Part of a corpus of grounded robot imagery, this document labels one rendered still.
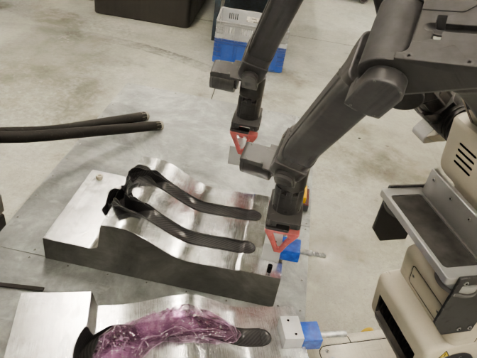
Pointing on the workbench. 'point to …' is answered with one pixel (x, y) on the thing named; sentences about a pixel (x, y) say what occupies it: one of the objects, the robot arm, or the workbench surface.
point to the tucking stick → (21, 286)
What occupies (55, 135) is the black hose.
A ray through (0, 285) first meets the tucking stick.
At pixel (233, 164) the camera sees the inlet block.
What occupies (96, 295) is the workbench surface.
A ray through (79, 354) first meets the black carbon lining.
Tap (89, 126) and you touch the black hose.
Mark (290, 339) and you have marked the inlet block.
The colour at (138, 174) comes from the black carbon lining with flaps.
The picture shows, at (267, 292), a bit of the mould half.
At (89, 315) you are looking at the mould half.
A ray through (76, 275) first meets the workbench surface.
